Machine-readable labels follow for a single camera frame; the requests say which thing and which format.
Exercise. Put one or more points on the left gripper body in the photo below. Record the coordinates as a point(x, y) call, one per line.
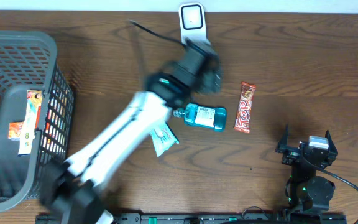
point(214, 79)

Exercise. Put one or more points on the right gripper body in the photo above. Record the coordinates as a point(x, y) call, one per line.
point(291, 155)

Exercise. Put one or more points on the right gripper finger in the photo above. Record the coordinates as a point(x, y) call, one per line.
point(333, 153)
point(282, 146)

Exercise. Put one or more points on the red Top chocolate bar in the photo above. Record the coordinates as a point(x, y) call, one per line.
point(242, 121)

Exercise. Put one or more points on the blue mouthwash bottle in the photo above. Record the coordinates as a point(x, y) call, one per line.
point(203, 116)

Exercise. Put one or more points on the teal wet wipes pack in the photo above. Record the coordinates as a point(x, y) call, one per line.
point(163, 138)

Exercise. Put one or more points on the yellow snack bag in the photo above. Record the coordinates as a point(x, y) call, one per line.
point(34, 102)

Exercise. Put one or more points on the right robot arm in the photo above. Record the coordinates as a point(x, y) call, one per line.
point(307, 192)

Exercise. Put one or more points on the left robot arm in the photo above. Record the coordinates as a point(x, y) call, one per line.
point(70, 189)

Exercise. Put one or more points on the white barcode scanner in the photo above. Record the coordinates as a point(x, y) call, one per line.
point(192, 22)

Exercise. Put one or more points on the grey plastic basket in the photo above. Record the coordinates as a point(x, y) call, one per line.
point(28, 61)

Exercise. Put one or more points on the small orange snack packet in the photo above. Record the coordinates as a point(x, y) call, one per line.
point(14, 131)

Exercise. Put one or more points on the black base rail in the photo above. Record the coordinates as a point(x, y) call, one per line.
point(135, 218)

